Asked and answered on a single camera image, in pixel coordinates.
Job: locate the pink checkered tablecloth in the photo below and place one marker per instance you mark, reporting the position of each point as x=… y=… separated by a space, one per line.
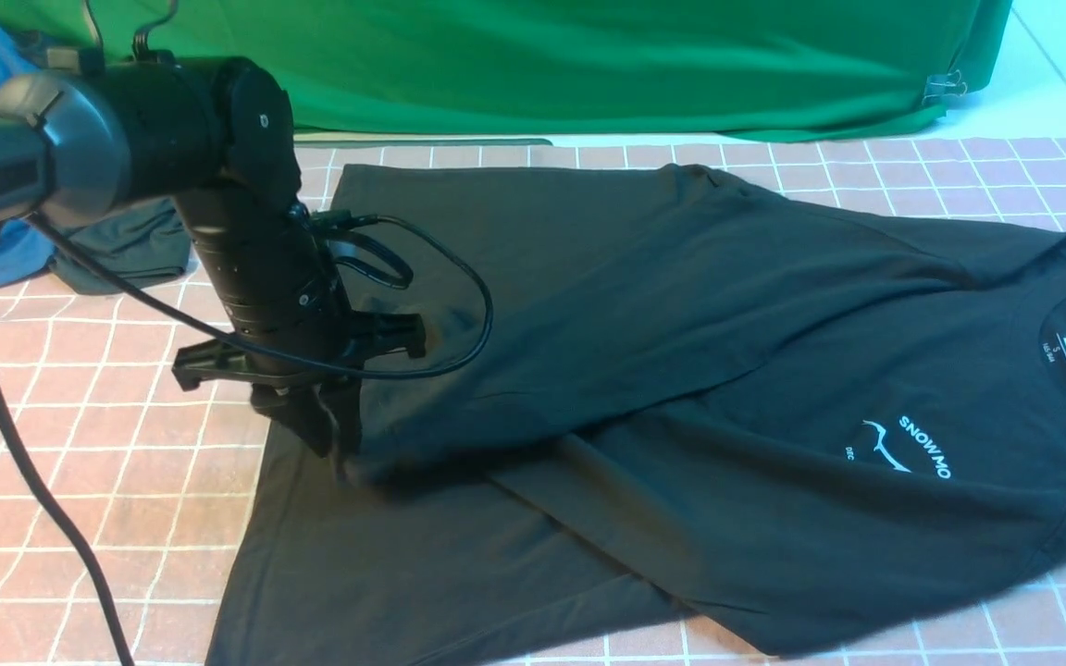
x=163 y=482

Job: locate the metal binder clip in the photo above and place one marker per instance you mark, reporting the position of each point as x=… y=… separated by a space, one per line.
x=944 y=87

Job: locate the dark gray long-sleeve shirt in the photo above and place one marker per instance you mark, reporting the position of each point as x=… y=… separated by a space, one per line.
x=809 y=424

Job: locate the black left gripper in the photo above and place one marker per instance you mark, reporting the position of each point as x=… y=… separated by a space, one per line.
x=281 y=292

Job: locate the green backdrop cloth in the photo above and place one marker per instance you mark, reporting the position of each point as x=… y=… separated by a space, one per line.
x=782 y=71

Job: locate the dark green crumpled garment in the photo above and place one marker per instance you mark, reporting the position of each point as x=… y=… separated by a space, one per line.
x=145 y=245

